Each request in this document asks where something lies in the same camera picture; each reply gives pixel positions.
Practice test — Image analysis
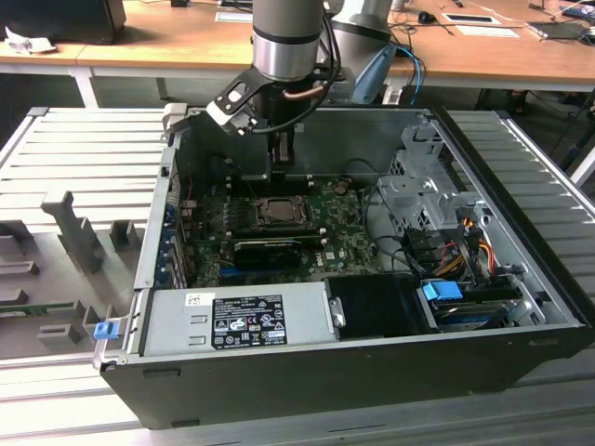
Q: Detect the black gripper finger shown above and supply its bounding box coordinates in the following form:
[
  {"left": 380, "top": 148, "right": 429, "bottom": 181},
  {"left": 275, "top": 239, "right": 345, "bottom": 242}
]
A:
[{"left": 272, "top": 130, "right": 298, "bottom": 164}]

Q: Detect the metal socket cover frame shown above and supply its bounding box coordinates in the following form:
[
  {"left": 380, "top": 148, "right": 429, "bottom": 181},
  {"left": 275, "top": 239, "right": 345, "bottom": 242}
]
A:
[{"left": 257, "top": 196, "right": 311, "bottom": 228}]

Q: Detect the black RAM slot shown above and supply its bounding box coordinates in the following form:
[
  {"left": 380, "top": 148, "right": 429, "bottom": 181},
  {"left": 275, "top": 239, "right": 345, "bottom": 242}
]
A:
[
  {"left": 228, "top": 175, "right": 312, "bottom": 188},
  {"left": 230, "top": 185, "right": 312, "bottom": 197},
  {"left": 231, "top": 233, "right": 327, "bottom": 246},
  {"left": 235, "top": 226, "right": 326, "bottom": 237}
]

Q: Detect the CPU socket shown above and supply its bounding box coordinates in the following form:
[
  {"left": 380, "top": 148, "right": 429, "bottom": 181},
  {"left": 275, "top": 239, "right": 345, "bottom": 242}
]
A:
[{"left": 250, "top": 194, "right": 312, "bottom": 230}]

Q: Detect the dark grey fan shroud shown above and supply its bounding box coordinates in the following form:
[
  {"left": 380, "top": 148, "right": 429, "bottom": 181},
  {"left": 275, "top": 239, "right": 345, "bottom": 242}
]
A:
[{"left": 239, "top": 134, "right": 309, "bottom": 182}]

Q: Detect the pale blue teach pendant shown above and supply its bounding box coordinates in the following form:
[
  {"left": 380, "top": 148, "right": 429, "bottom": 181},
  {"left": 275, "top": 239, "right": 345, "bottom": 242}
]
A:
[{"left": 349, "top": 42, "right": 397, "bottom": 104}]

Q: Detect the green motherboard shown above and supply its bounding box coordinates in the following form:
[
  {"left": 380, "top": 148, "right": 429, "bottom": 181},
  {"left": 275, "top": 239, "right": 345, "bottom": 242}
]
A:
[{"left": 185, "top": 178, "right": 387, "bottom": 288}]

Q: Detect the black graphics card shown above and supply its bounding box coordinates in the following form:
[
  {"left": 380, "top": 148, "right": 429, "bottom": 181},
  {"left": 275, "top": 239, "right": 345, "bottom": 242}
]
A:
[{"left": 231, "top": 239, "right": 304, "bottom": 271}]

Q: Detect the wooden desk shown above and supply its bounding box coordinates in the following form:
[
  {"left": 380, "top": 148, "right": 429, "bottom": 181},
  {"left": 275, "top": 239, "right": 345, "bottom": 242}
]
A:
[{"left": 0, "top": 0, "right": 595, "bottom": 94}]

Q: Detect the silver metal drive cage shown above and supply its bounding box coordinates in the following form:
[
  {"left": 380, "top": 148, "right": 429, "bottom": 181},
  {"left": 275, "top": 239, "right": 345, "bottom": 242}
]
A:
[{"left": 375, "top": 124, "right": 494, "bottom": 236}]

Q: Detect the grey power supply unit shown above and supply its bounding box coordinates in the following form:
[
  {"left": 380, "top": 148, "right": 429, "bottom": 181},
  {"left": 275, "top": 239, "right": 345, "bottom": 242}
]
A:
[{"left": 138, "top": 282, "right": 337, "bottom": 358}]

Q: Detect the hard disk in blue carrier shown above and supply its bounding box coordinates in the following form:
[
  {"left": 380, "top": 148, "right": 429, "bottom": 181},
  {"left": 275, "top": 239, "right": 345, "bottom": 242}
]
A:
[{"left": 416, "top": 280, "right": 524, "bottom": 332}]

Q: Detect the grey parts rack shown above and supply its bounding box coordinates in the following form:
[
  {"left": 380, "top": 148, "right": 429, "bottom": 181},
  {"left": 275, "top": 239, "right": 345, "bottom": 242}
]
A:
[{"left": 0, "top": 190, "right": 146, "bottom": 359}]

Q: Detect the black box on desk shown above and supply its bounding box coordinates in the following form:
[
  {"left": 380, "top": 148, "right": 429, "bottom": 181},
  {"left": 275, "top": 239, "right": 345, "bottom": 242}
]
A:
[{"left": 0, "top": 0, "right": 127, "bottom": 46}]

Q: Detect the black open PC case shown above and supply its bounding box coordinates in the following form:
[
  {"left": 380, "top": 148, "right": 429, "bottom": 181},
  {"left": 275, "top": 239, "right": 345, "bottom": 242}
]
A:
[{"left": 99, "top": 102, "right": 595, "bottom": 431}]

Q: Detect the blue case latch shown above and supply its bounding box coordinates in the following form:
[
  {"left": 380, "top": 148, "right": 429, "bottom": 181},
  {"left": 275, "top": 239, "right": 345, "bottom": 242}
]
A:
[{"left": 93, "top": 321, "right": 118, "bottom": 343}]

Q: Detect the crumpled white paper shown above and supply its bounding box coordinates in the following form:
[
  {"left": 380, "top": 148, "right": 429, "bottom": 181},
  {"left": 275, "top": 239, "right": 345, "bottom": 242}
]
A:
[{"left": 3, "top": 25, "right": 58, "bottom": 56}]

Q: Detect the dark notebook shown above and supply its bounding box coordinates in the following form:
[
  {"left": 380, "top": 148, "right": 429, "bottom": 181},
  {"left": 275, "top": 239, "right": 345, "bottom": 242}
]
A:
[{"left": 525, "top": 20, "right": 592, "bottom": 44}]

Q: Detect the green RAM stick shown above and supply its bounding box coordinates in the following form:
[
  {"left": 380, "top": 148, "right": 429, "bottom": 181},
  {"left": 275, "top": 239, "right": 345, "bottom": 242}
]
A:
[{"left": 0, "top": 300, "right": 76, "bottom": 316}]

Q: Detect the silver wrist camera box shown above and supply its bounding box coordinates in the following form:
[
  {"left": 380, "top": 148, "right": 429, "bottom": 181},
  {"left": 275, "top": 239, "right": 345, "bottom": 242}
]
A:
[{"left": 205, "top": 69, "right": 271, "bottom": 138}]

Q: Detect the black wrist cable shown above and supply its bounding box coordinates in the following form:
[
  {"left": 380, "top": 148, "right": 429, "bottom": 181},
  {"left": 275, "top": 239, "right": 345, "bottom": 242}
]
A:
[{"left": 250, "top": 16, "right": 346, "bottom": 137}]

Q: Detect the white case handle clip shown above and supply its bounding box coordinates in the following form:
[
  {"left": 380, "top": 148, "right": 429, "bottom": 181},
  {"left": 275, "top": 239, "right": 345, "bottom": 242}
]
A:
[{"left": 161, "top": 103, "right": 189, "bottom": 137}]

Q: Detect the blue cable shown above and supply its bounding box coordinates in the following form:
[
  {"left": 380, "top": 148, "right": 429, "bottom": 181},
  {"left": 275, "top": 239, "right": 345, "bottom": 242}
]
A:
[{"left": 393, "top": 44, "right": 427, "bottom": 106}]

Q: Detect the black cable bundle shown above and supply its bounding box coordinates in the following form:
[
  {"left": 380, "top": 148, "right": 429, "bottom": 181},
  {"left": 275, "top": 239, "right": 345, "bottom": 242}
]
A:
[{"left": 361, "top": 184, "right": 422, "bottom": 276}]

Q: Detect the red yellow wire bundle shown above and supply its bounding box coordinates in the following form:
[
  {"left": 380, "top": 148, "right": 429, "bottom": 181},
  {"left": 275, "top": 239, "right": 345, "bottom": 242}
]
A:
[{"left": 434, "top": 220, "right": 496, "bottom": 278}]

